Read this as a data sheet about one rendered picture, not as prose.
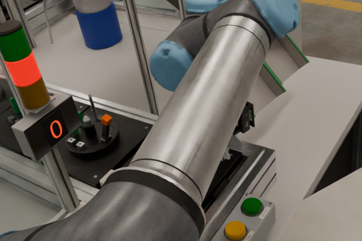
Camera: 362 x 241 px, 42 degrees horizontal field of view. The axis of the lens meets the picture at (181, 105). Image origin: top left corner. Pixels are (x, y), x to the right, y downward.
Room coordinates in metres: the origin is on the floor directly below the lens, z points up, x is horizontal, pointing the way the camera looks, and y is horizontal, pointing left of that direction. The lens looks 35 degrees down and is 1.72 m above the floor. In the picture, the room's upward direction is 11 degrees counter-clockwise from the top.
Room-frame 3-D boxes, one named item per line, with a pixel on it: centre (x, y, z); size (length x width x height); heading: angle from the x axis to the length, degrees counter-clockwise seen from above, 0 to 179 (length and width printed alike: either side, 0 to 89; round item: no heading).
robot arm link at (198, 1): (0.71, -0.07, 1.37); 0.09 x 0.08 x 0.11; 148
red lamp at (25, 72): (0.76, 0.26, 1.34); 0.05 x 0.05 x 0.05
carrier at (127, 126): (0.99, 0.24, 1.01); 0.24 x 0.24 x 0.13; 49
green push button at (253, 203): (0.67, -0.10, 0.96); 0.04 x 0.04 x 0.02
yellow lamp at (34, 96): (0.76, 0.26, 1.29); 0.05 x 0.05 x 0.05
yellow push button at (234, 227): (0.62, -0.06, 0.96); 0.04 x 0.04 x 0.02
